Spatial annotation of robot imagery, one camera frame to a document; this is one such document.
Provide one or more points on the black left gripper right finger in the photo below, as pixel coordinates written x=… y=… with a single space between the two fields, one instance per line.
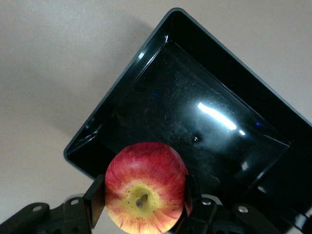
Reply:
x=212 y=217

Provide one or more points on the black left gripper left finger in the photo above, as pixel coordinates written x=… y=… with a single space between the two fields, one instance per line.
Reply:
x=73 y=214

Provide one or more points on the red yellow apple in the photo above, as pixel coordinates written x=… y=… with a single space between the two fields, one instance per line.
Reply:
x=146 y=170

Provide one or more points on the black plastic box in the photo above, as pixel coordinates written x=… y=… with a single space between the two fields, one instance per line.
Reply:
x=195 y=85

